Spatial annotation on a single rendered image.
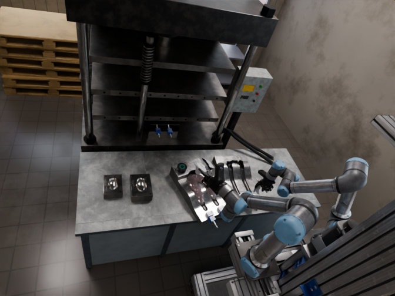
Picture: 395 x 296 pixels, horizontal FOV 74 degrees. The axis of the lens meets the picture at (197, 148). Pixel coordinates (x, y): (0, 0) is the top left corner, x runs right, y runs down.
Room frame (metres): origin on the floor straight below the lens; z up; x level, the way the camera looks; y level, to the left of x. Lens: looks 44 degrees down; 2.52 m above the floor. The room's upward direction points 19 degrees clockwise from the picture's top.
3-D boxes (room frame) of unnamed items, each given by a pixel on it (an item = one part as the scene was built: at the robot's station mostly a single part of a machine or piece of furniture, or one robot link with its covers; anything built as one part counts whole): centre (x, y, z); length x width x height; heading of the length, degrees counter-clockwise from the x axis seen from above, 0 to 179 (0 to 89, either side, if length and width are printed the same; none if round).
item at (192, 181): (1.26, -0.13, 0.90); 0.26 x 0.18 x 0.08; 45
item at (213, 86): (2.05, 0.56, 1.27); 1.10 x 0.74 x 0.05; 118
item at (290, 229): (0.67, -0.49, 1.41); 0.15 x 0.12 x 0.55; 145
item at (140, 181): (1.11, 0.30, 0.84); 0.20 x 0.15 x 0.07; 28
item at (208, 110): (2.05, 0.56, 1.02); 1.10 x 0.74 x 0.05; 118
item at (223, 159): (1.50, -0.40, 0.87); 0.50 x 0.26 x 0.14; 28
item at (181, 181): (1.26, -0.12, 0.86); 0.50 x 0.26 x 0.11; 45
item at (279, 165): (1.30, -0.56, 1.31); 0.09 x 0.08 x 0.11; 72
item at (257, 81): (2.22, -0.26, 0.74); 0.30 x 0.22 x 1.47; 118
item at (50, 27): (2.94, 2.28, 0.42); 1.18 x 0.81 x 0.83; 119
